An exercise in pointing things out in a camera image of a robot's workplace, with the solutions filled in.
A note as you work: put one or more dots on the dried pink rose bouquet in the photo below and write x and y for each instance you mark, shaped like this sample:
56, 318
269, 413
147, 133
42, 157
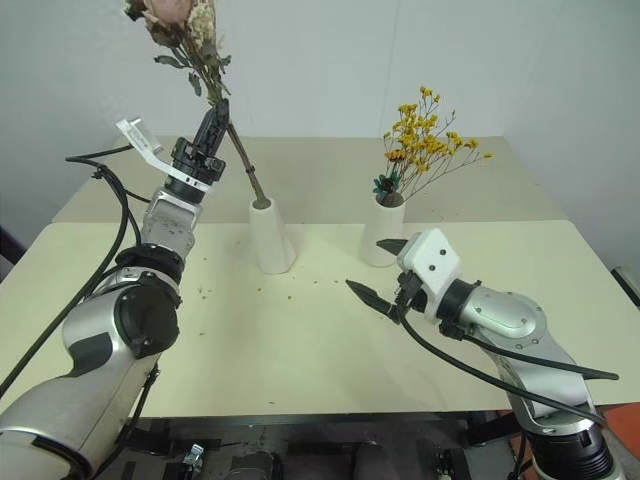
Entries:
202, 45

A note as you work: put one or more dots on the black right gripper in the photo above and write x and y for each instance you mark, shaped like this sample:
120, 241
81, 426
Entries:
411, 295

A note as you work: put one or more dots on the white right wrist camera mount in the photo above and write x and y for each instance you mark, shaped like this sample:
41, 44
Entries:
432, 262

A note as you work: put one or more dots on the tall tapered white vase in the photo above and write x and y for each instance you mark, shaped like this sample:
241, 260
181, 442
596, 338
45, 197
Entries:
270, 240

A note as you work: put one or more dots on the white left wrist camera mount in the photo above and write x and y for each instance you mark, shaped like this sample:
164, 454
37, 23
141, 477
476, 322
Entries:
142, 137

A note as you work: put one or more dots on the yellow dried flower bouquet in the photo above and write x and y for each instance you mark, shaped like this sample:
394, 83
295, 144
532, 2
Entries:
425, 140

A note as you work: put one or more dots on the short white vase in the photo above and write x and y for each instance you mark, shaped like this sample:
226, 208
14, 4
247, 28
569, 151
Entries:
381, 235

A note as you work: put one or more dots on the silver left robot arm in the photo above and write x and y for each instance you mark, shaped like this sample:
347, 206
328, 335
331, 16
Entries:
100, 320

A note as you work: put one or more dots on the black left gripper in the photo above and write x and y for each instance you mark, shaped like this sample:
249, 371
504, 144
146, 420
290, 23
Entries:
197, 161

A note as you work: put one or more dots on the orange red object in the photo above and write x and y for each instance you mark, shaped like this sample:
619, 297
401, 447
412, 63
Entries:
625, 440

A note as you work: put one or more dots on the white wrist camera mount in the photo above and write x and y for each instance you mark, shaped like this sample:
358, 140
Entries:
142, 137
432, 262

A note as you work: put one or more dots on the small metal clip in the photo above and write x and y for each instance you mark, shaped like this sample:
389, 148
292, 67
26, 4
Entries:
194, 455

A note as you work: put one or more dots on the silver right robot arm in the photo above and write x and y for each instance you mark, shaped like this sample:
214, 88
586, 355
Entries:
520, 320

